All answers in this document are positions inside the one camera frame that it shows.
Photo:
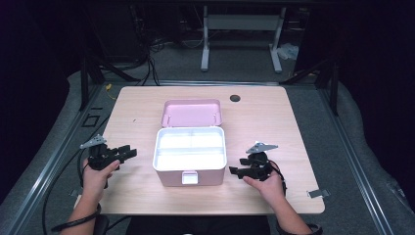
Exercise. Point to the person's left hand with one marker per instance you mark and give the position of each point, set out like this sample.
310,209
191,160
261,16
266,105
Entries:
94,182

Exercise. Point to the person's dark lap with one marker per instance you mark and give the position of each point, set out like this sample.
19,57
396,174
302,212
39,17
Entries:
195,226

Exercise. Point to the white tray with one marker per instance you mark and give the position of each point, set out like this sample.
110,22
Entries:
189,157

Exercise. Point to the black round table grommet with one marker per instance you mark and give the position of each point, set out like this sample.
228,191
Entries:
235,98

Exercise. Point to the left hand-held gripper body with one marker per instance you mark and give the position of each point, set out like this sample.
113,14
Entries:
98,157

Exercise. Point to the white metal stand frame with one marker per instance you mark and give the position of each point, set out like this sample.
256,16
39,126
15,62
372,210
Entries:
241,23

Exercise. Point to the grey tape strip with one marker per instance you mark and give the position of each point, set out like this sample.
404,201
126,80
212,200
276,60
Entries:
75,192
318,193

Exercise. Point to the pink storage box with lid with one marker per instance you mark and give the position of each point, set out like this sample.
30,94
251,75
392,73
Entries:
192,114

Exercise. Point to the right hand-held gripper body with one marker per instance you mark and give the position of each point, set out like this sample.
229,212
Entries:
261,164

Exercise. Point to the person's right hand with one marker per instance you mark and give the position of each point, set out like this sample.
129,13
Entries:
270,190

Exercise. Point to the black frame post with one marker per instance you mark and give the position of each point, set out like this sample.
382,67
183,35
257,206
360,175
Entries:
333,91
84,84

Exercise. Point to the clear plastic bag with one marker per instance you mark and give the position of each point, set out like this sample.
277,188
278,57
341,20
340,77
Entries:
288,51

